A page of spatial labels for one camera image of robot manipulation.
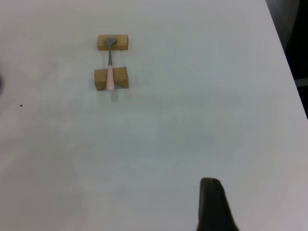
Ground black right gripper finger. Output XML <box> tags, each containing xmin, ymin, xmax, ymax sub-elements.
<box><xmin>196</xmin><ymin>177</ymin><xmax>239</xmax><ymax>231</ymax></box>

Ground pink handled metal spoon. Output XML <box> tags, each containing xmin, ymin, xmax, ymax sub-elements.
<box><xmin>104</xmin><ymin>38</ymin><xmax>118</xmax><ymax>91</ymax></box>

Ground arched wooden block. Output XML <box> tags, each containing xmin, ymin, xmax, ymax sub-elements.
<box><xmin>93</xmin><ymin>66</ymin><xmax>130</xmax><ymax>91</ymax></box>

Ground flat rectangular wooden block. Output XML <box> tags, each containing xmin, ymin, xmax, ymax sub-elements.
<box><xmin>97</xmin><ymin>34</ymin><xmax>129</xmax><ymax>51</ymax></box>

